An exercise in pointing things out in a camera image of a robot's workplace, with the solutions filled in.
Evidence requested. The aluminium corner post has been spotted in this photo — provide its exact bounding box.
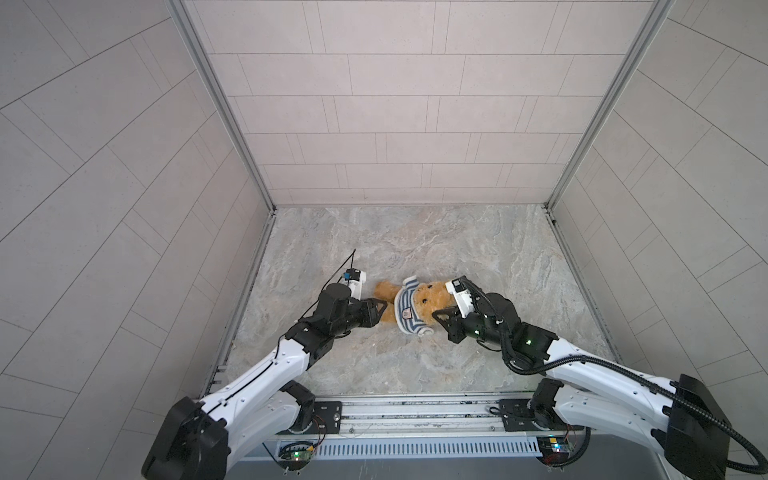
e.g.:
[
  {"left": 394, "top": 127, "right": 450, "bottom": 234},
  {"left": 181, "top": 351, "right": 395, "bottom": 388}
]
[
  {"left": 544, "top": 0, "right": 675, "bottom": 216},
  {"left": 166, "top": 0, "right": 276, "bottom": 216}
]

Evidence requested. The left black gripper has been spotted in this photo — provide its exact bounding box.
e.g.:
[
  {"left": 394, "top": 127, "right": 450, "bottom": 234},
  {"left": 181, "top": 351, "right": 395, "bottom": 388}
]
[{"left": 326, "top": 299, "right": 389, "bottom": 339}]

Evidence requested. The small circuit board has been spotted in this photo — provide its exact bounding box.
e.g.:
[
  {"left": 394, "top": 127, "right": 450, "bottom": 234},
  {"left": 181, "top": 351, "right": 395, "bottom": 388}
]
[
  {"left": 279, "top": 441, "right": 317, "bottom": 463},
  {"left": 536, "top": 436, "right": 571, "bottom": 465}
]

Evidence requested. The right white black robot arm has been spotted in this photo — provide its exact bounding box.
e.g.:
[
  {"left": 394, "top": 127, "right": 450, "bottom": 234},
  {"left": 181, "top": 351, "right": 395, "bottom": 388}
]
[{"left": 433, "top": 290, "right": 731, "bottom": 479}]

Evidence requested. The white ventilation grille strip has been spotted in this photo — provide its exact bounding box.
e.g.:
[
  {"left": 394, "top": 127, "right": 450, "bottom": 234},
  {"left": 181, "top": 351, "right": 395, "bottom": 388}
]
[{"left": 312, "top": 436, "right": 543, "bottom": 460}]

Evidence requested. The right aluminium corner post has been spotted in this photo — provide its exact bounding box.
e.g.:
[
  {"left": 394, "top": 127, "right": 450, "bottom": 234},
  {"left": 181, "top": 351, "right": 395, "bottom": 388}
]
[{"left": 544, "top": 0, "right": 675, "bottom": 216}]

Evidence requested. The right small circuit board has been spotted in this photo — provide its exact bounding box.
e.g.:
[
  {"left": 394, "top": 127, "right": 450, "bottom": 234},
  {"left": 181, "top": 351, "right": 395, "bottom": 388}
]
[{"left": 536, "top": 436, "right": 571, "bottom": 465}]

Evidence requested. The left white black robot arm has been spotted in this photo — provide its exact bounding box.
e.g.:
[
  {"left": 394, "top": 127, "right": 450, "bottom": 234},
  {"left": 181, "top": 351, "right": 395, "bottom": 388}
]
[{"left": 141, "top": 283, "right": 387, "bottom": 479}]

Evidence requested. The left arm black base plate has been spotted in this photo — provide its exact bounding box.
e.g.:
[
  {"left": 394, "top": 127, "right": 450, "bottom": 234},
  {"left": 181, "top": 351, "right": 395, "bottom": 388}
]
[{"left": 287, "top": 401, "right": 343, "bottom": 435}]

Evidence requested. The brown teddy bear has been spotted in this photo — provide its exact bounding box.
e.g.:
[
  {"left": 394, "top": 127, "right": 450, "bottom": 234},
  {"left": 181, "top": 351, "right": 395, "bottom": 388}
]
[{"left": 374, "top": 279, "right": 456, "bottom": 328}]

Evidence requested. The left aluminium corner post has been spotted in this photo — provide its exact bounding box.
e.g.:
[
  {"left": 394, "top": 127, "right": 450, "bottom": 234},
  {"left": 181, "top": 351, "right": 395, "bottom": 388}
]
[{"left": 166, "top": 0, "right": 276, "bottom": 216}]

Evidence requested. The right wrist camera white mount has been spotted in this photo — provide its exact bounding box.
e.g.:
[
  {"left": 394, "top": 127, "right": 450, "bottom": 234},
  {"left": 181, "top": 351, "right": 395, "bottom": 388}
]
[{"left": 446, "top": 276, "right": 475, "bottom": 319}]

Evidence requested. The left small circuit board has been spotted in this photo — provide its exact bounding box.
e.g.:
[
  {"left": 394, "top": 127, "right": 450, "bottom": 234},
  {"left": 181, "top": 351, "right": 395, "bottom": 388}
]
[{"left": 279, "top": 441, "right": 317, "bottom": 463}]

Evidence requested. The aluminium mounting rail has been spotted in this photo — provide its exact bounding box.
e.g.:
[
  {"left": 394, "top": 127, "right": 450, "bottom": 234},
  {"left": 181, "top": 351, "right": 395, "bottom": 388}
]
[{"left": 167, "top": 392, "right": 670, "bottom": 443}]

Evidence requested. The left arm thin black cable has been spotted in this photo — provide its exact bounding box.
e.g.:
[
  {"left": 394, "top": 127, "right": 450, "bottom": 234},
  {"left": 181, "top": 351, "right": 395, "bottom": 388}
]
[{"left": 197, "top": 249, "right": 358, "bottom": 409}]

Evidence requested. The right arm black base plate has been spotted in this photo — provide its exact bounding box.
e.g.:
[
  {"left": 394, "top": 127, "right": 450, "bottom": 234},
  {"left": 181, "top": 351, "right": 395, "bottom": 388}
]
[{"left": 488, "top": 398, "right": 584, "bottom": 435}]

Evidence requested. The black corrugated cable conduit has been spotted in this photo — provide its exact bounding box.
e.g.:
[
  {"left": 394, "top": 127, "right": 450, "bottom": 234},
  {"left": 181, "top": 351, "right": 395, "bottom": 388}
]
[{"left": 464, "top": 278, "right": 768, "bottom": 476}]

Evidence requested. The blue white striped knit sweater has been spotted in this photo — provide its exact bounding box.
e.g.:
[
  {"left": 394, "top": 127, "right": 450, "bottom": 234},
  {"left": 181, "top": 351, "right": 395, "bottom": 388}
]
[{"left": 394, "top": 276, "right": 434, "bottom": 337}]

